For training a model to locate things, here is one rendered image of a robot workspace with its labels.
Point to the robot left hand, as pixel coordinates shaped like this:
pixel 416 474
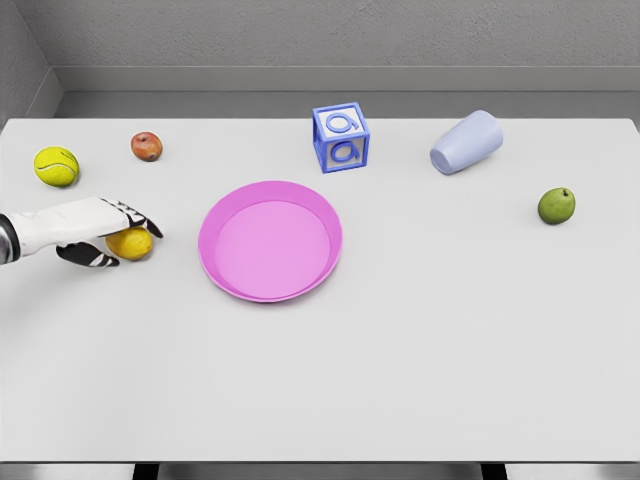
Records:
pixel 85 220

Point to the pale blue cup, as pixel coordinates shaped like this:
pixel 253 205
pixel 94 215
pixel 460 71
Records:
pixel 465 143

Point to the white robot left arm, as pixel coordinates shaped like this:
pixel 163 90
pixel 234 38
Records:
pixel 25 232

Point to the blue letter block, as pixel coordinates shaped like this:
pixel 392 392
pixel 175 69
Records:
pixel 341 137

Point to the yellow lemon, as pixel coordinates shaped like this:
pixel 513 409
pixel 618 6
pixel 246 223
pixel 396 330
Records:
pixel 132 245

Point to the yellow tennis ball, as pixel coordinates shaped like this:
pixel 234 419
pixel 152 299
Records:
pixel 56 166

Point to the green pear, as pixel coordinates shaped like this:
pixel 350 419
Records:
pixel 556 205

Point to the red apple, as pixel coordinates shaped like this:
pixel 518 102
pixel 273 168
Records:
pixel 146 146

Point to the pink plate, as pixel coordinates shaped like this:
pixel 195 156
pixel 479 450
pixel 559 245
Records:
pixel 270 242

